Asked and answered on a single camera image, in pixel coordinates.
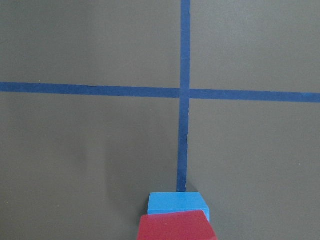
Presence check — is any blue cube block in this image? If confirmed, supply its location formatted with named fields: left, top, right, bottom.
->
left=147, top=192, right=210, bottom=222

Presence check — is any red cube block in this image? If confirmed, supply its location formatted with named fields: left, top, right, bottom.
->
left=137, top=210, right=218, bottom=240

